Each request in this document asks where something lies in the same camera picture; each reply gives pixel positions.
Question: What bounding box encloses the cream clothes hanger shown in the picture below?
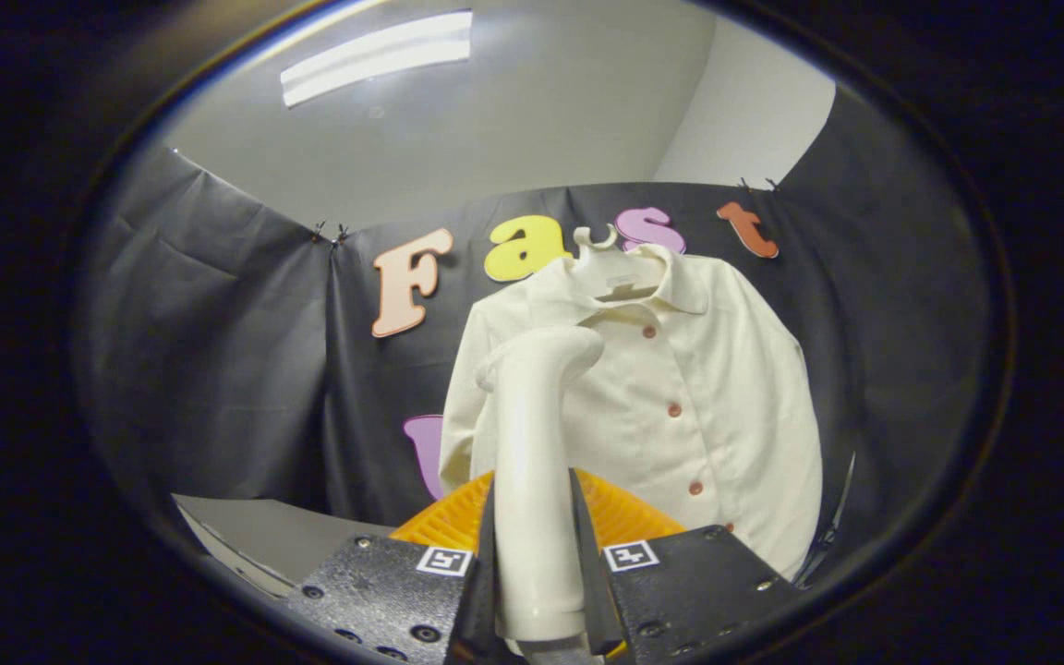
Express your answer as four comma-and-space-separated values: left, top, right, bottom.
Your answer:
571, 224, 671, 304

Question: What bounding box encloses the black backdrop cloth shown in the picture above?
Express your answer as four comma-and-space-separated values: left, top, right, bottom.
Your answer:
75, 83, 999, 555

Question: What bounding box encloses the cream button shirt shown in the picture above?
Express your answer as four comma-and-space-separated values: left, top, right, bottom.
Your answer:
438, 242, 824, 581

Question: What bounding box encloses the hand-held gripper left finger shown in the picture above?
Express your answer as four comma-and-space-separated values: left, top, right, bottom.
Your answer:
287, 469, 501, 665

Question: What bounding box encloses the grey cabinet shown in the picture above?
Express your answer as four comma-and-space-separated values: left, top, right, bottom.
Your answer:
172, 494, 394, 597

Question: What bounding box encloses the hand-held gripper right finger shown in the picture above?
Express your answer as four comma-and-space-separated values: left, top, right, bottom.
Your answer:
569, 466, 801, 661

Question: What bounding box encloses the cream white garment steamer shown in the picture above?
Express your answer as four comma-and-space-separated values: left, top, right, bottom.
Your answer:
475, 325, 607, 647

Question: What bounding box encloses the ceiling light panel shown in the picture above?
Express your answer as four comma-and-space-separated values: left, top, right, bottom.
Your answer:
280, 11, 475, 108

